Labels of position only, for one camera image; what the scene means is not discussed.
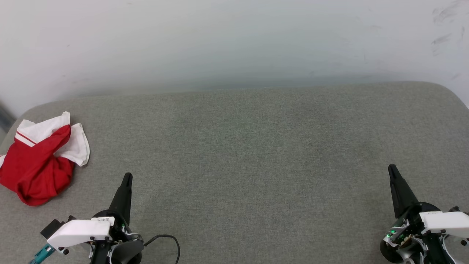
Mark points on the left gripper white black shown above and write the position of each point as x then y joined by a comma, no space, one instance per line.
80,231

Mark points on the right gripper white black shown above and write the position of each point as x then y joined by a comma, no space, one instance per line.
443,222

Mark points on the red and white jersey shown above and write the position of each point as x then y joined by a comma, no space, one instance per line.
36,168

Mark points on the grey fabric sofa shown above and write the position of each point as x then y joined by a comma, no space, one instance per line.
234,165

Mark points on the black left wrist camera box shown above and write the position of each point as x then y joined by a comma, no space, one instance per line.
55,226

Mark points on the teal left camera connector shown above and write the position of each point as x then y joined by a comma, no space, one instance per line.
42,253

